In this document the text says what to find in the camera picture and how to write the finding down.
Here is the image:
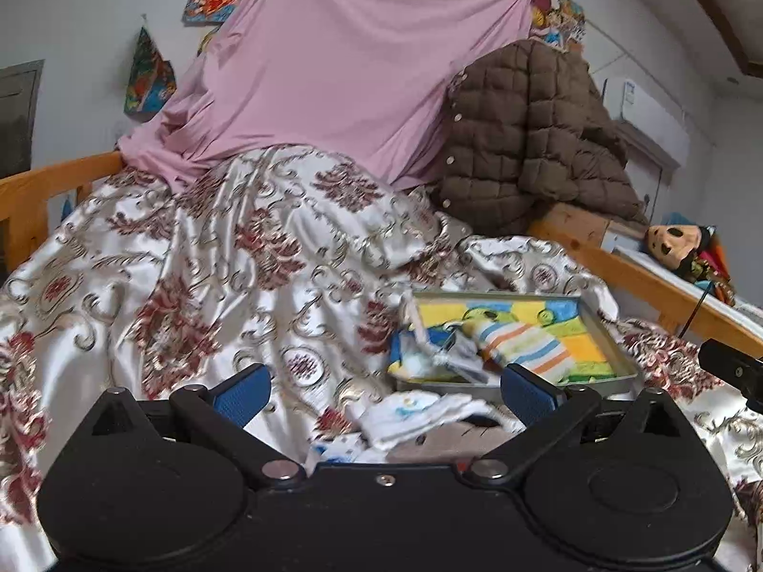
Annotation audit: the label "orange blue striped sock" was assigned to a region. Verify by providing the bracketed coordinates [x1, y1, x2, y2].
[462, 319, 576, 384]

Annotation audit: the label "grey sock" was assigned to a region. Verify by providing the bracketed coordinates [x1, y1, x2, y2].
[405, 326, 495, 385]

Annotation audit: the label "white sock with blue print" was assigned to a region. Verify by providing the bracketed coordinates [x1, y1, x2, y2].
[356, 390, 524, 450]

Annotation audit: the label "metal tray with colourful mat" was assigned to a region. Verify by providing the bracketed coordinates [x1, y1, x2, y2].
[387, 291, 639, 401]

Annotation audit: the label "colourful rag doll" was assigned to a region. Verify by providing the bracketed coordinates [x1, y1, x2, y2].
[644, 225, 736, 306]

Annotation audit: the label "floral satin bedspread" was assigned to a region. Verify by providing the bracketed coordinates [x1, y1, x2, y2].
[1, 146, 762, 571]

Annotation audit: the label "white air conditioner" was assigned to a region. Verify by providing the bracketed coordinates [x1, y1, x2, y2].
[603, 76, 691, 171]

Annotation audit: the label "brown puffer jacket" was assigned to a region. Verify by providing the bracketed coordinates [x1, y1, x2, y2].
[434, 39, 647, 236]

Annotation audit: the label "pink hanging sheet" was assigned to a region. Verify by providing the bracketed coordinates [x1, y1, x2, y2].
[119, 0, 530, 189]

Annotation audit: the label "cartoon posters behind jacket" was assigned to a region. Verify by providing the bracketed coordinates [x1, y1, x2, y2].
[530, 0, 586, 54]

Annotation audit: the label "black power cable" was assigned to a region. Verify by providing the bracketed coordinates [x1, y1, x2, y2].
[679, 284, 714, 337]

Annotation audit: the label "wooden bed frame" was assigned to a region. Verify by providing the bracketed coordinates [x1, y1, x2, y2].
[1, 151, 762, 357]

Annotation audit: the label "colourful kite wall decoration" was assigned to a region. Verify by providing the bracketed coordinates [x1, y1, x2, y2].
[123, 27, 177, 116]

